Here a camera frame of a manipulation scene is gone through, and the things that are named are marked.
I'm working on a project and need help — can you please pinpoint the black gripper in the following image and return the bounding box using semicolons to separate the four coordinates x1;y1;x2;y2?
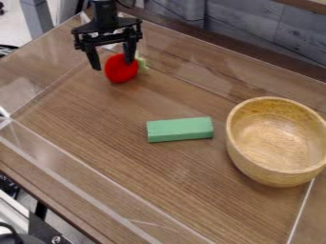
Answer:
71;17;143;71

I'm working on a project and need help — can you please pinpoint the red plush fruit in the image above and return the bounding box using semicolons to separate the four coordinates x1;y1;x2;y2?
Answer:
104;53;148;84

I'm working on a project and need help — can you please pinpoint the wooden bowl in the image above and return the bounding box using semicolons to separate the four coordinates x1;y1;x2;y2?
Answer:
226;96;326;188

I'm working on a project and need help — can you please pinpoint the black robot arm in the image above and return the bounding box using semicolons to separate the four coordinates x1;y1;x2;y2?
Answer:
71;0;143;71

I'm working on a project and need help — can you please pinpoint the green rectangular block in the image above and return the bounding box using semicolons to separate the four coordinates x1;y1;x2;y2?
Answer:
147;117;214;143

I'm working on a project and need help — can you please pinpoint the grey table leg post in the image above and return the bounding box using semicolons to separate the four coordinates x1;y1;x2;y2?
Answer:
19;0;53;39

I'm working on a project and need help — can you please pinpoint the clear acrylic tray wall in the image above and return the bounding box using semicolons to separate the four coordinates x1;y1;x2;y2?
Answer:
0;18;326;244

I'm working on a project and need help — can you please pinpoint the black clamp bracket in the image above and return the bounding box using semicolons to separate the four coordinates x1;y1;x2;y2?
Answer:
0;221;72;244

